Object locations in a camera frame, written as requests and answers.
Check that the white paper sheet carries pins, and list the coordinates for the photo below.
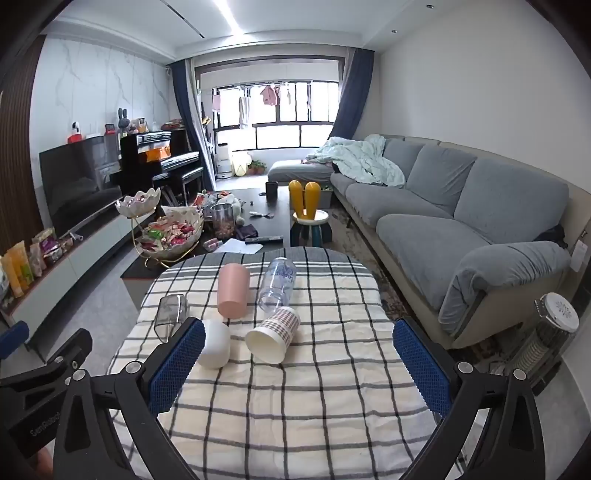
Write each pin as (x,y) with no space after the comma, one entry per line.
(240,246)

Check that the grey storage box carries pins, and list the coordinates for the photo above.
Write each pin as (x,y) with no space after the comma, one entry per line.
(326,196)

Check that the plaid paper cup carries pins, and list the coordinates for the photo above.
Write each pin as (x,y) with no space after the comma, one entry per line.
(272,334)

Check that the row of snack packets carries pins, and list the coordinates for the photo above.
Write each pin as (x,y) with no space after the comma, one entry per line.
(27,263)

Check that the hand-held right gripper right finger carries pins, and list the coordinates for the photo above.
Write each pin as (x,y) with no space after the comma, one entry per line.
(422,369)

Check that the small white camera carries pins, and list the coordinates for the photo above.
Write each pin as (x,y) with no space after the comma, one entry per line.
(76,127)

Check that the clear grey cup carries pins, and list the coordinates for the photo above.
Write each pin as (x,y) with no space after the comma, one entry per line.
(168,316)

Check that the tiered snack bowl stand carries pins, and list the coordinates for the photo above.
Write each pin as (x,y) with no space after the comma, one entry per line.
(171,230)

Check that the television cabinet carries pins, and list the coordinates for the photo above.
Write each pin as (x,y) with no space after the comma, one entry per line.
(78,263)

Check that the checked tablecloth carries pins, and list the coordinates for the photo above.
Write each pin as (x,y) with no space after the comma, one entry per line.
(295,406)

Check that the orange box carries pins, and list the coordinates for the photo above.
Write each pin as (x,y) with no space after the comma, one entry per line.
(159,154)

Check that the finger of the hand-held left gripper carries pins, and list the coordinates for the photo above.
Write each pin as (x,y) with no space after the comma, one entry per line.
(14,336)
(74,346)

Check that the black piano bench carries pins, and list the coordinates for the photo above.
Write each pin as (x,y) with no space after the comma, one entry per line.
(191,177)

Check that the pink plastic cup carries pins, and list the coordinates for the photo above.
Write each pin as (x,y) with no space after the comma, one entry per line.
(233,290)

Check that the yellow rabbit-ear stool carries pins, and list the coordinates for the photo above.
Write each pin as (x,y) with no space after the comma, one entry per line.
(308,217)

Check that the white air purifier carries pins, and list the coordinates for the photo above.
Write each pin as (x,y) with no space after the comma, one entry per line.
(224,161)

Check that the white cup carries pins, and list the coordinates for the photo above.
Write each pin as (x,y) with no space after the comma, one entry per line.
(216,344)

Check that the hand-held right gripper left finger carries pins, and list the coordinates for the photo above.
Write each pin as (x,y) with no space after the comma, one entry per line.
(178,367)

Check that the black television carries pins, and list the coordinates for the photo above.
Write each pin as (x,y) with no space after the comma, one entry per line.
(78,184)

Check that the dark mug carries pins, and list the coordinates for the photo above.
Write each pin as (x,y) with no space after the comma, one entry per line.
(271,189)

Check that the hanging laundry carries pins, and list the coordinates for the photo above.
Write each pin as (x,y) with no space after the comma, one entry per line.
(258,99)

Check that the electric heater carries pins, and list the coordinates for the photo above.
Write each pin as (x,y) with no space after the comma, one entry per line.
(542,341)

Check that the red box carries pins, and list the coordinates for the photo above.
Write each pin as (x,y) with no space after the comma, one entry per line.
(76,138)

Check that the blue curtain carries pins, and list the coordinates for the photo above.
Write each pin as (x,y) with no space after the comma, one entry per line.
(184,120)
(353,97)

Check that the clear jar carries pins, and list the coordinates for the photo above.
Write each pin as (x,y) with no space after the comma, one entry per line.
(223,222)

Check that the potted plant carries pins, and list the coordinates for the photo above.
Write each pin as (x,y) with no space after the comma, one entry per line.
(256,166)

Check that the clear plastic bottle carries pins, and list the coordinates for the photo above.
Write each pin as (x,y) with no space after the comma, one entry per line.
(276,286)

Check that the light green blanket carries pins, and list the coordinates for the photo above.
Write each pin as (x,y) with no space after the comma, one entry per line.
(364,159)

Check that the grey rabbit figure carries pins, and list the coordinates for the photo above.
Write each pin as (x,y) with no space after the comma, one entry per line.
(123,121)

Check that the grey sofa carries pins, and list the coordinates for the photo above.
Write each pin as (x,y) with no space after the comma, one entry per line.
(438,212)

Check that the dark coffee table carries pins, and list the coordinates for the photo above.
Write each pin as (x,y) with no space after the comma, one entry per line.
(272,221)

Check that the black piano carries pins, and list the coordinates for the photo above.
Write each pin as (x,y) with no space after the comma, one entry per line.
(152,170)

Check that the black remote control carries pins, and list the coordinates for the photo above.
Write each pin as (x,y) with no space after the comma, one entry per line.
(264,239)

